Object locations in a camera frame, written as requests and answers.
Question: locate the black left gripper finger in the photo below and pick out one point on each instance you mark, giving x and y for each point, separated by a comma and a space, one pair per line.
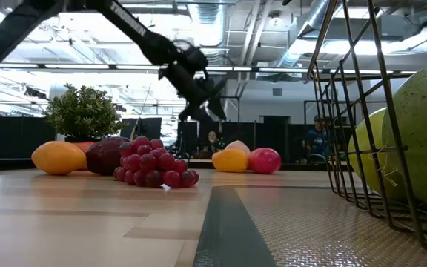
218, 108
194, 112

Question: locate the pink white peach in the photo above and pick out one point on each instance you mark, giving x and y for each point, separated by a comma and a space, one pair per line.
238, 145

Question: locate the yellow mango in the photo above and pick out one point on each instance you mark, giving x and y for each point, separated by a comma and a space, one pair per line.
58, 157
230, 160

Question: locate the red grape bunch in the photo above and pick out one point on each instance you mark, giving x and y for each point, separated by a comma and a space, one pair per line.
150, 163

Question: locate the dark red apple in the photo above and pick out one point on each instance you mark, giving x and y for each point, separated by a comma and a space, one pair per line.
104, 155

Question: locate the yellow green apple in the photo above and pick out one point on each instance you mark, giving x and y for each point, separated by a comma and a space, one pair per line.
373, 137

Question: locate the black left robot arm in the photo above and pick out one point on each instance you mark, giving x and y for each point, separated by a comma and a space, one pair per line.
132, 26

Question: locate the person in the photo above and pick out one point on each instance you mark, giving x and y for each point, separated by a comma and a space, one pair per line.
315, 142
212, 141

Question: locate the black office partition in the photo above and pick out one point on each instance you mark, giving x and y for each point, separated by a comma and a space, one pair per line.
13, 137
273, 135

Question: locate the small potted green plant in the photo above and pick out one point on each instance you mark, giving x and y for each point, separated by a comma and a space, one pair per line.
83, 111

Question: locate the grey wall vent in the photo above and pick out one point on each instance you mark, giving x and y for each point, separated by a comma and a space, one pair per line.
277, 91

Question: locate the silver ventilation duct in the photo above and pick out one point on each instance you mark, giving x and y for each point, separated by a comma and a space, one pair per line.
310, 18

